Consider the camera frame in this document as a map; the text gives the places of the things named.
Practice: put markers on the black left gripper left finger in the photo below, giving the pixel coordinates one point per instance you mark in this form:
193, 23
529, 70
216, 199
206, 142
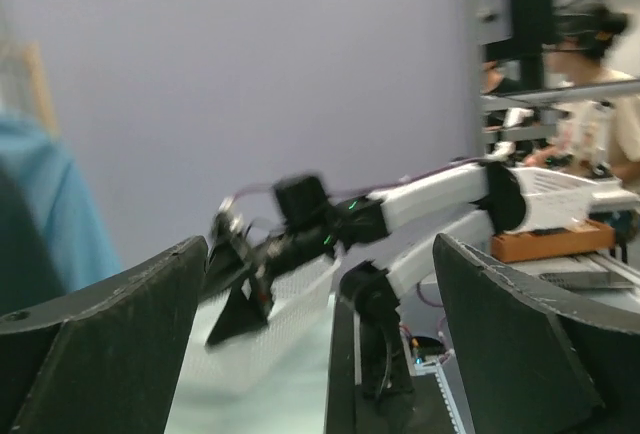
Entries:
106, 358

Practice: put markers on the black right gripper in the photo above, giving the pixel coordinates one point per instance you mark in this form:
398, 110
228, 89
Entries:
246, 272

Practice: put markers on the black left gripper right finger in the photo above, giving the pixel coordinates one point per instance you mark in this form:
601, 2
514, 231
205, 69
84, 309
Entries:
535, 358

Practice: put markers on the light blue shorts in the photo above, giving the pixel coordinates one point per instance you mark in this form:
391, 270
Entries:
53, 240

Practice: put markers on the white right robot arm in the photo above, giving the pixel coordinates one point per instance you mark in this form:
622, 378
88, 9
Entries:
367, 217

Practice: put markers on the person in beige shirt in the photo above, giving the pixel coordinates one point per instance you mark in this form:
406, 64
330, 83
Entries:
600, 129

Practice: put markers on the wooden clothes rack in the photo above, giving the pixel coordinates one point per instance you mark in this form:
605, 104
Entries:
38, 82

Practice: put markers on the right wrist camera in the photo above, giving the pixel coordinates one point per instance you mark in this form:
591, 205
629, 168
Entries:
302, 200

